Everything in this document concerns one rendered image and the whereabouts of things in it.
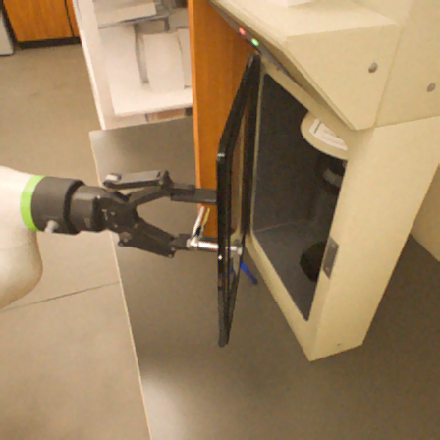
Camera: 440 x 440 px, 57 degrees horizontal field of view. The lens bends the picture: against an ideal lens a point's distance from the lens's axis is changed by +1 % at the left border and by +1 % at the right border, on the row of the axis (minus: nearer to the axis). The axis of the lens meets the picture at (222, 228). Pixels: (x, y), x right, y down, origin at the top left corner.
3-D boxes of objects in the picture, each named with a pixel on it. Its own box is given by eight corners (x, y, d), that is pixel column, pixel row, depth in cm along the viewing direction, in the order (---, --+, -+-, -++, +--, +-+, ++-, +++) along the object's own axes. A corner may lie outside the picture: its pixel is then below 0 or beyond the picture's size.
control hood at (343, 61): (255, 35, 65) (259, -40, 58) (376, 129, 42) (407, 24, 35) (186, 43, 62) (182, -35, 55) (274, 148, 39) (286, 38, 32)
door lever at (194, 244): (231, 218, 66) (232, 205, 64) (222, 259, 59) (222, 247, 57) (199, 214, 66) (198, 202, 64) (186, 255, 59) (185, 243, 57)
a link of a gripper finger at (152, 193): (122, 202, 66) (116, 196, 65) (177, 182, 61) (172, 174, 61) (113, 218, 63) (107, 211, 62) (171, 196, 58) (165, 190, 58)
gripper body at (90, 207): (77, 242, 66) (132, 248, 65) (63, 201, 60) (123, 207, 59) (95, 212, 71) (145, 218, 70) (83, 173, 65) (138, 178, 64)
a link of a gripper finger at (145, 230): (114, 220, 64) (111, 226, 64) (177, 251, 66) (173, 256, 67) (122, 205, 66) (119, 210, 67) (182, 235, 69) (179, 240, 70)
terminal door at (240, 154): (245, 234, 92) (254, 52, 65) (223, 352, 69) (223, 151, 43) (241, 233, 92) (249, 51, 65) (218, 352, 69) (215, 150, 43)
